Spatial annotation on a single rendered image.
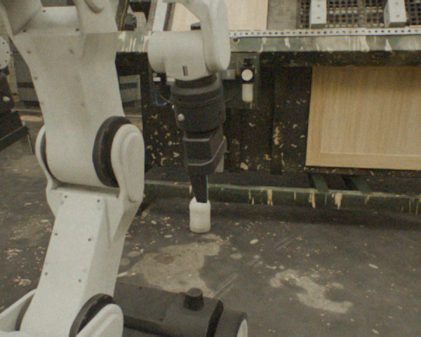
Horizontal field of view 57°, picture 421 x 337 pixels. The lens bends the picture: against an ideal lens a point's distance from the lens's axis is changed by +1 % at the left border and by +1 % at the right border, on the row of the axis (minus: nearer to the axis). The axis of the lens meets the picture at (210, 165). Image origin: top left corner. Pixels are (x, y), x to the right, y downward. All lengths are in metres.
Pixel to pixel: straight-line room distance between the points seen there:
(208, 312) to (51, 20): 0.70
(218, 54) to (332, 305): 1.02
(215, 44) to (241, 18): 1.31
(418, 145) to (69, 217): 1.73
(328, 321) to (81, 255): 0.83
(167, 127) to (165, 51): 1.50
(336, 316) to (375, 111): 1.07
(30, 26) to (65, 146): 0.21
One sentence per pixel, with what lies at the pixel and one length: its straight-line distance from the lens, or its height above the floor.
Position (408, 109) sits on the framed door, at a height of 0.55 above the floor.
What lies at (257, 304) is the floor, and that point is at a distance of 1.36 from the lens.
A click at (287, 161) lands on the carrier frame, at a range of 2.07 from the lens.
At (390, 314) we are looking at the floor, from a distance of 1.44.
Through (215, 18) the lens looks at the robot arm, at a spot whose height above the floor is 0.84.
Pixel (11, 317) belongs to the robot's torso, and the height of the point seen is 0.32.
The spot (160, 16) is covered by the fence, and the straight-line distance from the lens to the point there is 1.94.
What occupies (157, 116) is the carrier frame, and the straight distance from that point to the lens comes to 2.11.
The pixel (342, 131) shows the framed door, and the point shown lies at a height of 0.43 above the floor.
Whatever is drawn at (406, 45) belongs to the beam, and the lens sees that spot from 1.81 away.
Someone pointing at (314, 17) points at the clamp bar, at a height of 0.95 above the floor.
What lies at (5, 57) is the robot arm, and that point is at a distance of 0.90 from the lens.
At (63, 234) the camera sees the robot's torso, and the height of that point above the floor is 0.46.
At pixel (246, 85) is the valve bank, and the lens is 1.67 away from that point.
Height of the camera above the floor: 0.79
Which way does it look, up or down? 16 degrees down
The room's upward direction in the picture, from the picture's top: straight up
